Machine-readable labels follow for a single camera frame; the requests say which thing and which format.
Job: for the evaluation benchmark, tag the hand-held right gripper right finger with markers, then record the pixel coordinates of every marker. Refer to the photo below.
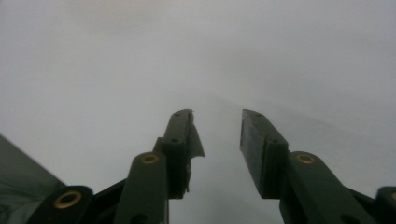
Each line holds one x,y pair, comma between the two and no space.
267,161

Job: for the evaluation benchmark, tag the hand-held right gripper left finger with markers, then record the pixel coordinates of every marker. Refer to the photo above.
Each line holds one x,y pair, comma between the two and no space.
176,155

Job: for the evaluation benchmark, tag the dark grey cloth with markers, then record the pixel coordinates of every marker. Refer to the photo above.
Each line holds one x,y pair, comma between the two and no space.
21,183

